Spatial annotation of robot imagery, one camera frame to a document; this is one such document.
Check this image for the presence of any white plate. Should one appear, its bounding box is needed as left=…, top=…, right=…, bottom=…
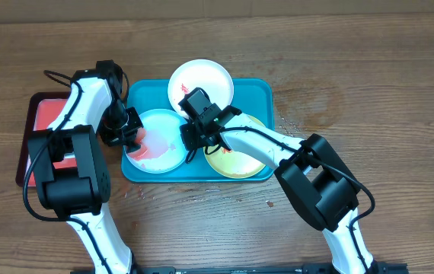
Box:
left=168, top=59, right=234, bottom=119

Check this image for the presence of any light blue plate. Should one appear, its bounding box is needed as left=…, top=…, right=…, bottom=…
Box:
left=124, top=109, right=187, bottom=174

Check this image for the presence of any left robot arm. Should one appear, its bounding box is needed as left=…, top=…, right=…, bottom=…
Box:
left=23, top=60, right=143, bottom=273

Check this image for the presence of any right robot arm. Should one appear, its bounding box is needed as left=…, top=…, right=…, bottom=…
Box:
left=179, top=88, right=375, bottom=273

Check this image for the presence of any teal plastic tray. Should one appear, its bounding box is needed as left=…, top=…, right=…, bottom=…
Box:
left=121, top=78, right=275, bottom=183

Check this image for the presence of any dark red sponge tray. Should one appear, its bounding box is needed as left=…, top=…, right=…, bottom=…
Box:
left=15, top=91, right=69, bottom=187

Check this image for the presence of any yellow green plate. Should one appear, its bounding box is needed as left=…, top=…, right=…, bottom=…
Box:
left=203, top=113, right=268, bottom=180

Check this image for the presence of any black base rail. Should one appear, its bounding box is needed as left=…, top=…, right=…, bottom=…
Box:
left=70, top=262, right=409, bottom=274

